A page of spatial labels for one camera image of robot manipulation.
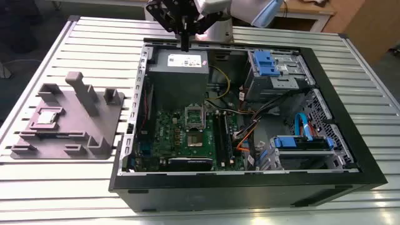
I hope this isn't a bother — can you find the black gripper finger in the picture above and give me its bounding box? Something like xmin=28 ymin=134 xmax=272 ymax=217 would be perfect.
xmin=145 ymin=1 xmax=185 ymax=52
xmin=184 ymin=10 xmax=230 ymax=52

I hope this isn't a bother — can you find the silver CPU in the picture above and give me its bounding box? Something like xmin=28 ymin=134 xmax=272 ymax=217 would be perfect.
xmin=36 ymin=111 xmax=60 ymax=124

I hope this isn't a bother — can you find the CPU socket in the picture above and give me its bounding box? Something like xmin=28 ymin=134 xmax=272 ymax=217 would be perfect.
xmin=185 ymin=131 xmax=209 ymax=148

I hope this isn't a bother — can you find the large blue drive clip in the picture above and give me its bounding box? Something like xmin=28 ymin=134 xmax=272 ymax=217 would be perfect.
xmin=253 ymin=51 xmax=277 ymax=67

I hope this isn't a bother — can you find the small blue drive clip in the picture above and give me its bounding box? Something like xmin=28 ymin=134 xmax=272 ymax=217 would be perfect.
xmin=258 ymin=66 xmax=281 ymax=77

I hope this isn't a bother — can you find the grey power supply unit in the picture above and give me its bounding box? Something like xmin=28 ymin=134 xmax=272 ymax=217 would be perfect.
xmin=146 ymin=48 xmax=209 ymax=106

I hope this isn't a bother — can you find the silver optical drive cage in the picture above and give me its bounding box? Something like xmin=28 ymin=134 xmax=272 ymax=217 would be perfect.
xmin=242 ymin=48 xmax=314 ymax=101

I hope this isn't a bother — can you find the black office chair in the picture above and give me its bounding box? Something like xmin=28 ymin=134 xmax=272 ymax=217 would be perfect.
xmin=0 ymin=0 xmax=42 ymax=54

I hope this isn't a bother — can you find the grey parts rack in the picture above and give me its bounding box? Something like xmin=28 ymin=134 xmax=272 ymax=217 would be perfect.
xmin=9 ymin=71 xmax=125 ymax=160

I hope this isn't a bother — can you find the wooden cabinet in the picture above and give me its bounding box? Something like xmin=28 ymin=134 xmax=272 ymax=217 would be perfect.
xmin=321 ymin=0 xmax=400 ymax=65

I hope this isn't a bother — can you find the black RAM slot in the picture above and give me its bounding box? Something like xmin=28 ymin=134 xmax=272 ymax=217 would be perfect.
xmin=216 ymin=112 xmax=225 ymax=165
xmin=212 ymin=112 xmax=221 ymax=165
xmin=220 ymin=112 xmax=230 ymax=165

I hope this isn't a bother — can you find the green motherboard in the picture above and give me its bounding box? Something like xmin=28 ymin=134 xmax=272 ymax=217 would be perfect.
xmin=132 ymin=103 xmax=248 ymax=172

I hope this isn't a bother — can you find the hard disk in blue carrier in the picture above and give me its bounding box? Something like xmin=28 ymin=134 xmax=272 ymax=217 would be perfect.
xmin=270 ymin=136 xmax=334 ymax=152

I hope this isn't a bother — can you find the blue RAM stick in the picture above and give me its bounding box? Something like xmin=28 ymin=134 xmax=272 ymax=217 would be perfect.
xmin=34 ymin=132 xmax=72 ymax=139

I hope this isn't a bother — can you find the black graphics card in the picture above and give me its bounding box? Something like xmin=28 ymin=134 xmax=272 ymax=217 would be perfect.
xmin=158 ymin=156 xmax=214 ymax=173

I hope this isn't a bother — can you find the silver disk bay cage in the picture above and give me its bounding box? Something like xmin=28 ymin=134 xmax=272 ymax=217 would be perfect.
xmin=254 ymin=135 xmax=357 ymax=172

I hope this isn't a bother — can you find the black PC case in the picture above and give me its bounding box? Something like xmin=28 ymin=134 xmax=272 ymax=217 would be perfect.
xmin=108 ymin=37 xmax=388 ymax=213

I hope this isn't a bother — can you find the yellow power wire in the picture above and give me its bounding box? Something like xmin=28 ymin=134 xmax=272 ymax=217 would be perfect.
xmin=205 ymin=65 xmax=232 ymax=101

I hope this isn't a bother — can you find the wooden desk white frame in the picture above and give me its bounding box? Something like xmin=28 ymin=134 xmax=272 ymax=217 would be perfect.
xmin=141 ymin=0 xmax=337 ymax=33

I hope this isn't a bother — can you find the grey white wire bundle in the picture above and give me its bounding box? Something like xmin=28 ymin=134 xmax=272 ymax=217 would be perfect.
xmin=205 ymin=98 xmax=250 ymax=115

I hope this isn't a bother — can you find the black cable bundle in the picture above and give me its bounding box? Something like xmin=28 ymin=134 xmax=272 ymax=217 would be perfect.
xmin=232 ymin=90 xmax=310 ymax=139

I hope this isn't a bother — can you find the wire locking lever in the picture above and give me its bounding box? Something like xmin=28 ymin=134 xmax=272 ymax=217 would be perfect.
xmin=201 ymin=104 xmax=209 ymax=132

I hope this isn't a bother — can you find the orange flat wire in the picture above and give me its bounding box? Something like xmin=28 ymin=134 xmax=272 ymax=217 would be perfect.
xmin=236 ymin=131 xmax=256 ymax=153

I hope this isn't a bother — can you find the blue disk wire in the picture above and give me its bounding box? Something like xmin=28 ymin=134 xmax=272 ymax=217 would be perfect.
xmin=293 ymin=112 xmax=314 ymax=142

